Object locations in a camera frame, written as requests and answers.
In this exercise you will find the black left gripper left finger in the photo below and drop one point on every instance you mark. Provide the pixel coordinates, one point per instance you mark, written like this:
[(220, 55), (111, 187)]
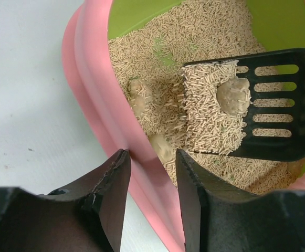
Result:
[(84, 215)]

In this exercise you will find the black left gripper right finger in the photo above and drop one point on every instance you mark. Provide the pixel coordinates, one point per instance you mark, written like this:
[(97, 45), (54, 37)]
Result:
[(218, 216)]

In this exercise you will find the litter clump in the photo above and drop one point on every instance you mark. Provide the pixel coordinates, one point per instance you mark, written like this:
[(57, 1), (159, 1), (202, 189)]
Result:
[(162, 148), (140, 95), (234, 96)]

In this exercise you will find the beige litter pellets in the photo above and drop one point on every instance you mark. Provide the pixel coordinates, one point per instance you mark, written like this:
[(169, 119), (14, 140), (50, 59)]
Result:
[(185, 55)]

